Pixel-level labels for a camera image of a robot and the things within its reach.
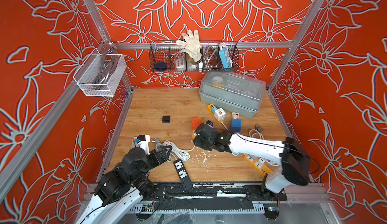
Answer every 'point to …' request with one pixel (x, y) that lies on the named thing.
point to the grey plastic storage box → (241, 95)
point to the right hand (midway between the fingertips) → (190, 142)
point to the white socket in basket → (181, 63)
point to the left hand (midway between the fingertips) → (168, 149)
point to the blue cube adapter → (236, 125)
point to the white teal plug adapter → (219, 113)
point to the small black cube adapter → (166, 119)
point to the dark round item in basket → (160, 65)
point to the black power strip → (183, 175)
